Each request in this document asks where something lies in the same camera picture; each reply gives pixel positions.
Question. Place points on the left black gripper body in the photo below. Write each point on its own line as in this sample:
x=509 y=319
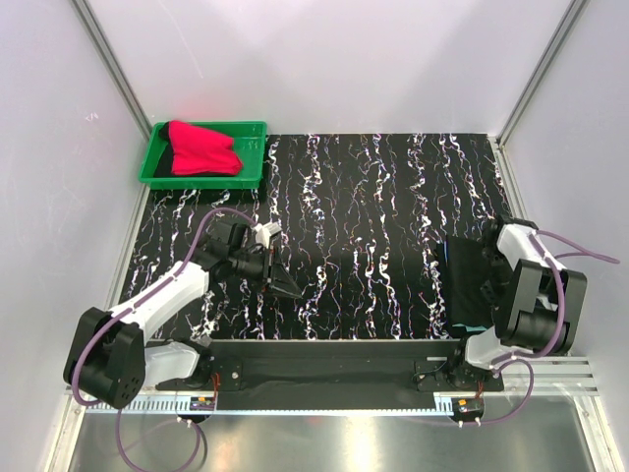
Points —
x=256 y=266

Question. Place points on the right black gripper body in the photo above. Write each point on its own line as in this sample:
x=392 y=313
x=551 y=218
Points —
x=499 y=273

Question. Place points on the black t shirt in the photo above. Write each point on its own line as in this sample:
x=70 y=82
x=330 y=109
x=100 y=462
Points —
x=441 y=258

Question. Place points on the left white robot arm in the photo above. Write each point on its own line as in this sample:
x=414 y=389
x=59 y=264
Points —
x=110 y=359

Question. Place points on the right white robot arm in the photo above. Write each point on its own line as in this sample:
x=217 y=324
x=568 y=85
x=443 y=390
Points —
x=536 y=300

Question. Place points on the folded teal t shirt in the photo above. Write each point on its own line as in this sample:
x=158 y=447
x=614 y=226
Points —
x=467 y=308

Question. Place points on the black marbled table mat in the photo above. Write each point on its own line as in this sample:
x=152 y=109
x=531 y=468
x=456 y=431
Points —
x=361 y=216

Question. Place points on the green plastic bin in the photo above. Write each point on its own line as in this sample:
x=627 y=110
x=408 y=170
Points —
x=250 y=140

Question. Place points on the red t shirt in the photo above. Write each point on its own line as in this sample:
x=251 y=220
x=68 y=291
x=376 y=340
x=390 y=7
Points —
x=197 y=150

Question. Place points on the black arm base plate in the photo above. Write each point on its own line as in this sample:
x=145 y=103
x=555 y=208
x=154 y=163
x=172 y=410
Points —
x=246 y=364

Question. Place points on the white slotted cable duct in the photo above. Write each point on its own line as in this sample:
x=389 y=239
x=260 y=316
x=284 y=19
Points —
x=423 y=404

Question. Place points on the right aluminium frame post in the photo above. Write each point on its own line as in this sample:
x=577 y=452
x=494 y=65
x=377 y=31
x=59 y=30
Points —
x=559 y=37

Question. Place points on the aluminium frame post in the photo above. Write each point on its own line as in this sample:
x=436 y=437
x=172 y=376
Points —
x=111 y=63
x=559 y=37

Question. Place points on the left aluminium frame post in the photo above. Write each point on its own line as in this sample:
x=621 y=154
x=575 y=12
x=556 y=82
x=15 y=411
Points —
x=111 y=63

